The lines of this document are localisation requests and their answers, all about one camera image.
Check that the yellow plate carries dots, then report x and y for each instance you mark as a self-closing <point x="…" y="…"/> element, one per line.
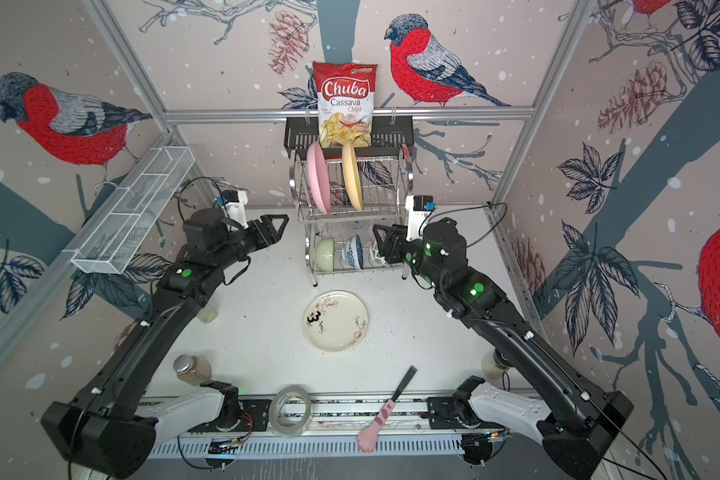
<point x="351" y="176"/>

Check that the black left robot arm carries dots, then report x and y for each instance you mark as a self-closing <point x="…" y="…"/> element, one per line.
<point x="100" y="428"/>

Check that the clear tape roll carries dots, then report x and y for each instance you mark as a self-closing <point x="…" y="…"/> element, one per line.
<point x="290" y="412"/>

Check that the black wire wall basket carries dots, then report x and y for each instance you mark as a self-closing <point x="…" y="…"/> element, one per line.
<point x="381" y="136"/>

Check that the pink plate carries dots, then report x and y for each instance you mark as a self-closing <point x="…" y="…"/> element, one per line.
<point x="318" y="178"/>

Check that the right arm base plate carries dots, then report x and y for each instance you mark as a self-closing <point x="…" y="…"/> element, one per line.
<point x="447" y="413"/>

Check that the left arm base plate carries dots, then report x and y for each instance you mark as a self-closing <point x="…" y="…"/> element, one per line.
<point x="251" y="414"/>

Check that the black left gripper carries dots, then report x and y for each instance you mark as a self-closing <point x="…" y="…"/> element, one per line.
<point x="264" y="239"/>

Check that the light green bowl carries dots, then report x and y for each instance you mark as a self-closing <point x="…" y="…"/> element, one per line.
<point x="324" y="252"/>

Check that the cream floral plate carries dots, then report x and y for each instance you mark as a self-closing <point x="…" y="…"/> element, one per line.
<point x="335" y="321"/>

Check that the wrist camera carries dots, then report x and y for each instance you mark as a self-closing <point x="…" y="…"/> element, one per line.
<point x="419" y="208"/>
<point x="233" y="202"/>

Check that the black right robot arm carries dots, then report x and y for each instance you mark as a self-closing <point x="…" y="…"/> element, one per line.
<point x="574" y="420"/>

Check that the blue white patterned bowl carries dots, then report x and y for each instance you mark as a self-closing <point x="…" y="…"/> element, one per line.
<point x="352" y="256"/>

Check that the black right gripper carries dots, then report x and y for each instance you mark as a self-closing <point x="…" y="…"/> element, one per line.
<point x="395" y="243"/>

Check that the green leaf patterned bowl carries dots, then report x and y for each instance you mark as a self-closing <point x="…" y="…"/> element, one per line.
<point x="376" y="259"/>

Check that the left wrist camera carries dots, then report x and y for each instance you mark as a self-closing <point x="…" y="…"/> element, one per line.
<point x="233" y="202"/>

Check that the steel two-tier dish rack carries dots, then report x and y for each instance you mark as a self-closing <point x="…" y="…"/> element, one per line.
<point x="385" y="181"/>

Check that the small glass spice jar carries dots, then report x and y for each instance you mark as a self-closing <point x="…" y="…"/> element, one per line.
<point x="192" y="369"/>

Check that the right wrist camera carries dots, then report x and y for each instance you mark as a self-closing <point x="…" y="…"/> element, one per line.
<point x="419" y="208"/>

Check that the red Chuba cassava chips bag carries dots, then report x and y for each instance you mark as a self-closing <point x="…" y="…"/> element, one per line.
<point x="346" y="90"/>

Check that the white mesh wall shelf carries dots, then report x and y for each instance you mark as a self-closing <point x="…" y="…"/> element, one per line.
<point x="119" y="235"/>

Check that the pink cat paw spatula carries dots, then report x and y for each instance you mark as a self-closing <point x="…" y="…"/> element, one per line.
<point x="367" y="438"/>

